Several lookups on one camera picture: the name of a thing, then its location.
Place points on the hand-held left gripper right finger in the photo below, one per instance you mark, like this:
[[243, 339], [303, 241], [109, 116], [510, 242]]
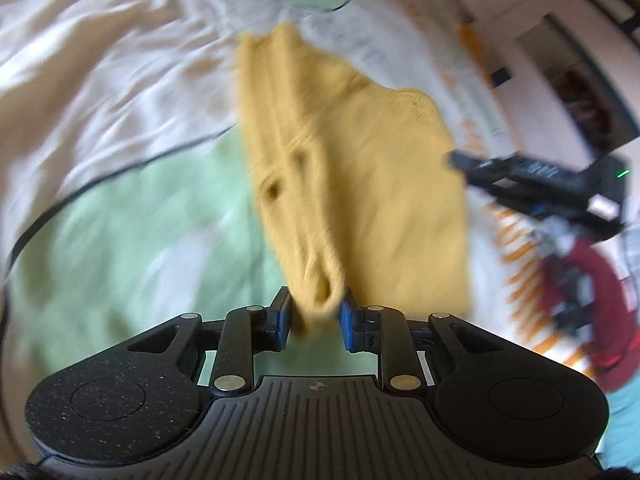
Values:
[[347, 327]]

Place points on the teal cloth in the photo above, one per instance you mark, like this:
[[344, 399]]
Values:
[[625, 430]]

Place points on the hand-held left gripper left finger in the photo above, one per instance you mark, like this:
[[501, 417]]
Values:
[[284, 322]]

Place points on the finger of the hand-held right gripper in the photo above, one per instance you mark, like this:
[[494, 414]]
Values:
[[537, 207], [510, 166]]

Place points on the mustard yellow knit garment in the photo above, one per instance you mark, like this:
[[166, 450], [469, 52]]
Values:
[[360, 185]]

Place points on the person's right forearm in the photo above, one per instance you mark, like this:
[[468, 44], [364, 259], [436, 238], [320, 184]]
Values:
[[617, 310]]

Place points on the white blanket with green print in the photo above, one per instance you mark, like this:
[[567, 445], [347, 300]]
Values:
[[125, 200]]

